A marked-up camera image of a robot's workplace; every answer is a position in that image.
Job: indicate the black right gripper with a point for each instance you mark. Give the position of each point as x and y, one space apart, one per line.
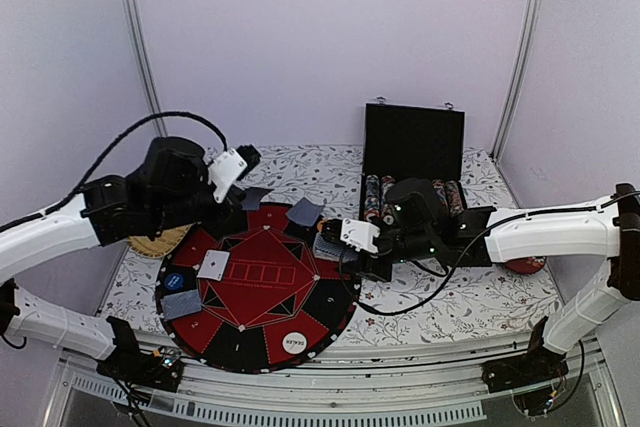
372 271

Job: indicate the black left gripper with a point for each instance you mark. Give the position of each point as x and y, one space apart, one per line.
217 225

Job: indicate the face-down playing card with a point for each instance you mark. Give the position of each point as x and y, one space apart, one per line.
253 198

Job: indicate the face-up diamonds playing card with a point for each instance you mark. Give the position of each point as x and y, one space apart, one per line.
213 265

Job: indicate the blue small blind button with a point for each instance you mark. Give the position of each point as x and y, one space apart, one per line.
174 282

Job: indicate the blue checkered card deck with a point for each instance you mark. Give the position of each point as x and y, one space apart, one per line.
325 250

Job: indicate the single blue playing card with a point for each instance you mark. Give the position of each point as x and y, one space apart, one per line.
305 213

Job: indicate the white dealer button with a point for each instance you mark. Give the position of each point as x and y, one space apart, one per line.
294 343

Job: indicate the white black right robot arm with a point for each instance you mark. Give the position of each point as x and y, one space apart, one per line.
607 227

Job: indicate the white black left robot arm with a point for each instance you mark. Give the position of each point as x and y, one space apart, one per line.
91 215

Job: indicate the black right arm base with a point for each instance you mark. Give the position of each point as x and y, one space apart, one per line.
522 370

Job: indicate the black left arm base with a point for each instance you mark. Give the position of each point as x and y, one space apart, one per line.
160 369

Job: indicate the poker chip row far left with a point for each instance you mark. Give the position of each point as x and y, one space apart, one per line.
372 203

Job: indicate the poker chip row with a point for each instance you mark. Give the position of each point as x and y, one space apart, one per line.
386 183
439 184
372 203
454 196

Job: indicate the poker chip row far right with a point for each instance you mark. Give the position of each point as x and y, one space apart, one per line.
454 196

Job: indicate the woven bamboo fan mat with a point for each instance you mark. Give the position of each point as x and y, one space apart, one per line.
160 246

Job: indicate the black poker chip case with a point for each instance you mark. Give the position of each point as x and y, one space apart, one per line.
411 142

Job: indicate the red floral round tin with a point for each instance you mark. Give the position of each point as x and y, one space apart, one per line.
526 266

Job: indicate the round red black poker mat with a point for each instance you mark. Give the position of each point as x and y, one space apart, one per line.
273 285

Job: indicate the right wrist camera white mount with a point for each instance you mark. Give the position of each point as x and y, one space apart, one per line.
359 235

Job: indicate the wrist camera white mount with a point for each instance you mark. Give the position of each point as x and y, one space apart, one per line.
229 167
359 235

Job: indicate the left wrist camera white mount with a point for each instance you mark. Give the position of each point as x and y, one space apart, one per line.
229 167

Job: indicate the left aluminium corner post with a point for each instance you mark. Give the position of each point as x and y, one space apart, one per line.
135 27

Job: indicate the aluminium corner post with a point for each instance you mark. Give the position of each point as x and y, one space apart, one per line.
135 27
526 40

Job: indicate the right aluminium corner post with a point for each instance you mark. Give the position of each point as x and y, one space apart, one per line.
526 40

